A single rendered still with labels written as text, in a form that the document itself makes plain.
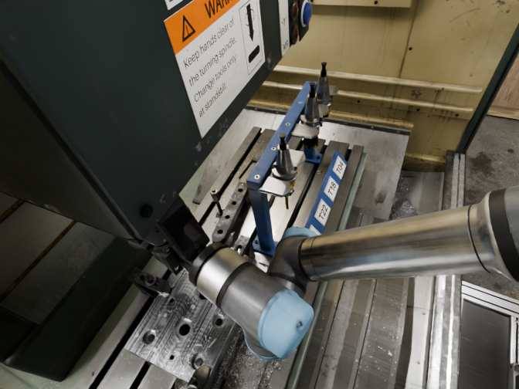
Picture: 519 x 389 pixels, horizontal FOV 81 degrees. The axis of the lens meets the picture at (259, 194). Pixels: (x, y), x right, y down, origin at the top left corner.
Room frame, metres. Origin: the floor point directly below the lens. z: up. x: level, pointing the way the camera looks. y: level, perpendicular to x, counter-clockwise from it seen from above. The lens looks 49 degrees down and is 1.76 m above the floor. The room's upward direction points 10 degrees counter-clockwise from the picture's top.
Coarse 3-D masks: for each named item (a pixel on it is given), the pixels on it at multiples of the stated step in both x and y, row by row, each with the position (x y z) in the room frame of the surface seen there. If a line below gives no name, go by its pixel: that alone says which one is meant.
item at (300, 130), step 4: (296, 124) 0.71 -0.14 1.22; (300, 124) 0.71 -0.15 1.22; (296, 128) 0.70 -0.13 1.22; (300, 128) 0.69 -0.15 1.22; (304, 128) 0.69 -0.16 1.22; (308, 128) 0.69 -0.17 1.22; (312, 128) 0.68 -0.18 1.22; (316, 128) 0.68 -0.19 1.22; (292, 132) 0.68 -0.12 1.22; (296, 132) 0.68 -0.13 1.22; (300, 132) 0.68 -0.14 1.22; (304, 132) 0.67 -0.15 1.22; (308, 132) 0.67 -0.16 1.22; (312, 132) 0.67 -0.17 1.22; (316, 132) 0.67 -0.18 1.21; (296, 136) 0.67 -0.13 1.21; (300, 136) 0.66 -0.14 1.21; (304, 136) 0.66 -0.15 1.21; (308, 136) 0.65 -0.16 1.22; (312, 136) 0.65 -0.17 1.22
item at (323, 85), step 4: (320, 76) 0.82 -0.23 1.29; (324, 76) 0.81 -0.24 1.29; (320, 80) 0.81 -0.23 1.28; (324, 80) 0.81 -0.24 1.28; (320, 84) 0.81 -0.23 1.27; (324, 84) 0.81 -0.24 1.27; (328, 84) 0.81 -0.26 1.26; (320, 88) 0.81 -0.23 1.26; (324, 88) 0.80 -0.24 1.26; (328, 88) 0.81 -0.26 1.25; (316, 92) 0.82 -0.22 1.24; (320, 92) 0.81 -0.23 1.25; (324, 92) 0.80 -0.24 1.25; (328, 92) 0.81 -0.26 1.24; (320, 96) 0.80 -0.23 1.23; (324, 96) 0.80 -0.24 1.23; (328, 96) 0.81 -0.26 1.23
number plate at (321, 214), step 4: (320, 204) 0.61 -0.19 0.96; (324, 204) 0.62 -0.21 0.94; (320, 208) 0.60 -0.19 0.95; (324, 208) 0.61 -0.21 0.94; (328, 208) 0.61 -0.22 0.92; (316, 212) 0.58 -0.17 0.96; (320, 212) 0.59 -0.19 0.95; (324, 212) 0.59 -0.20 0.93; (328, 212) 0.60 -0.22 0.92; (316, 216) 0.57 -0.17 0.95; (320, 216) 0.58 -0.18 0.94; (324, 216) 0.58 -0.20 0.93; (320, 220) 0.56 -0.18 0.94; (324, 220) 0.57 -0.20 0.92; (324, 224) 0.56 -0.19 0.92
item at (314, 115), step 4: (308, 96) 0.72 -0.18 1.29; (316, 96) 0.72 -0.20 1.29; (308, 100) 0.72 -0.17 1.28; (312, 100) 0.71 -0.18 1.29; (316, 100) 0.72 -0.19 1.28; (308, 104) 0.72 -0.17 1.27; (312, 104) 0.71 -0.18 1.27; (316, 104) 0.71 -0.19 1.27; (308, 108) 0.72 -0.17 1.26; (312, 108) 0.71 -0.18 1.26; (316, 108) 0.71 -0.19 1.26; (304, 112) 0.73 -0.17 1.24; (308, 112) 0.71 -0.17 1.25; (312, 112) 0.71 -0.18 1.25; (316, 112) 0.71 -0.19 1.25; (304, 116) 0.72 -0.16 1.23; (308, 116) 0.71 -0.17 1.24; (312, 116) 0.71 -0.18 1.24; (316, 116) 0.71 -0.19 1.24; (312, 120) 0.71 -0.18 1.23
